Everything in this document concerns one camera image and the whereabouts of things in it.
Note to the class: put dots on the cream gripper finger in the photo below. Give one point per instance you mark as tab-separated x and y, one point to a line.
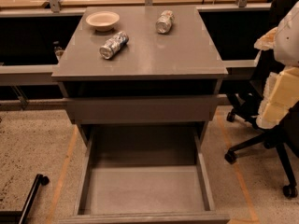
268	115
285	91

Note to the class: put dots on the black wheeled stand leg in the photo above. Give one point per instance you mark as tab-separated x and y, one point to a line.
19	217

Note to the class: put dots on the silver white drink can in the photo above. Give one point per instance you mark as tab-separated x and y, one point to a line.
165	21

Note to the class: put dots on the silver blue redbull can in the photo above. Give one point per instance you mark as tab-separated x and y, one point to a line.
113	45

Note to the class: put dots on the grey drawer cabinet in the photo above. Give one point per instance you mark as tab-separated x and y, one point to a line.
183	62

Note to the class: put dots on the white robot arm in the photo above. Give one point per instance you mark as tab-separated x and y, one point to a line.
283	40

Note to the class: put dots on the black office chair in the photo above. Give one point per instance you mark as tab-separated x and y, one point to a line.
286	133

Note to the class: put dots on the closed grey top drawer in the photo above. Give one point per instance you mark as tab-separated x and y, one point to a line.
126	110

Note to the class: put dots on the open grey middle drawer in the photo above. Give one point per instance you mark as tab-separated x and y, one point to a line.
152	174

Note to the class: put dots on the white paper bowl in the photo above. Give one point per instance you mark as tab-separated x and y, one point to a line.
103	21

